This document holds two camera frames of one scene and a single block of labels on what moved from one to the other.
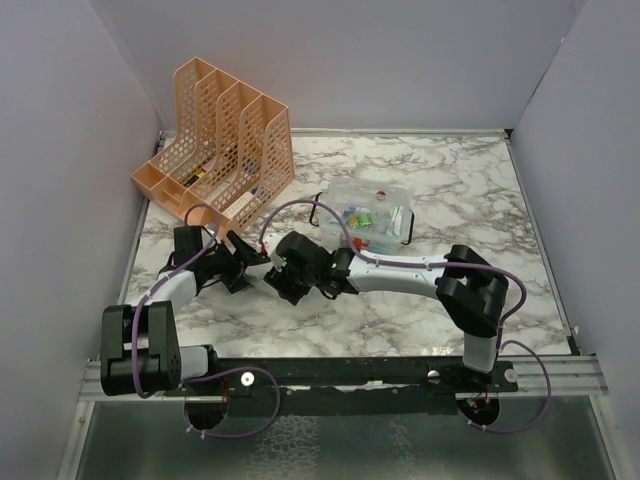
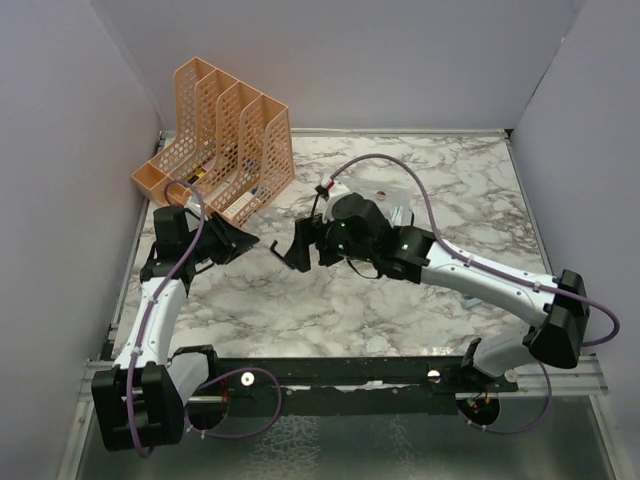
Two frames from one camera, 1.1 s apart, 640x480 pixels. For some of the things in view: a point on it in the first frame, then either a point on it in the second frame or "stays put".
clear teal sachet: [394, 227] stays put
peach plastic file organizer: [231, 149] stays put
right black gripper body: [289, 283] -> [332, 246]
